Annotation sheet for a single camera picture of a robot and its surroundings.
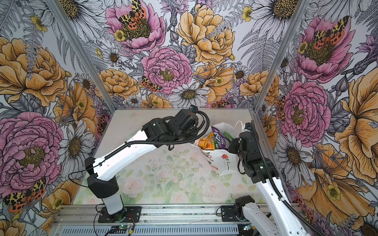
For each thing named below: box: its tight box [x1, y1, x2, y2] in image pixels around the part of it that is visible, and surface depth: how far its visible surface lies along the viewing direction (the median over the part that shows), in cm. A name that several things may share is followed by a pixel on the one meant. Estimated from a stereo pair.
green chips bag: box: [223, 131, 234, 142], surface depth 85 cm
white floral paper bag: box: [198, 120, 244, 177], surface depth 78 cm
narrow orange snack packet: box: [197, 132, 216, 150], surface depth 77 cm
